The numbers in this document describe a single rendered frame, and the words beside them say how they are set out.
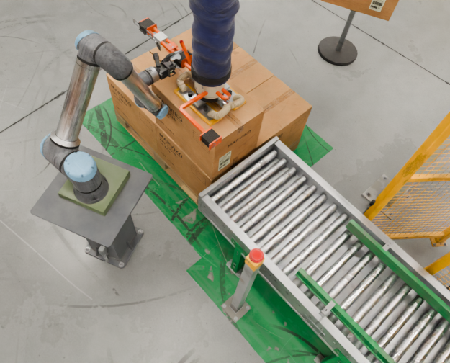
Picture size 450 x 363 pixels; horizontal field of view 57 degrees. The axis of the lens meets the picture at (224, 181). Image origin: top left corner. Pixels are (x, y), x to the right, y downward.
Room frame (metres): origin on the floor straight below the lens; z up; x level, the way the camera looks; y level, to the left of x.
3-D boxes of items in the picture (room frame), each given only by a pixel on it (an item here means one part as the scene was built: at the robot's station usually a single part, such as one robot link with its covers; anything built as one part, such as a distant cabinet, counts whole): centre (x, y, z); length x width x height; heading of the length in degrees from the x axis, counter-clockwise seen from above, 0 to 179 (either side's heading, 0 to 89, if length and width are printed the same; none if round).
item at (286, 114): (2.09, 0.21, 0.34); 1.20 x 1.00 x 0.40; 49
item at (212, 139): (1.27, 0.10, 1.08); 0.09 x 0.08 x 0.05; 139
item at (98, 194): (1.03, 0.73, 0.85); 0.19 x 0.19 x 0.10
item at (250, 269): (0.68, -0.20, 0.50); 0.07 x 0.07 x 1.00; 49
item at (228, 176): (1.44, -0.09, 0.58); 0.70 x 0.03 x 0.06; 139
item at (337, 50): (3.33, -0.94, 0.31); 0.40 x 0.40 x 0.62
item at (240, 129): (1.68, 0.17, 0.75); 0.60 x 0.40 x 0.40; 48
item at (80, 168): (1.03, 0.74, 0.99); 0.17 x 0.15 x 0.18; 57
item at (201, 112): (1.60, 0.22, 0.97); 0.34 x 0.10 x 0.05; 49
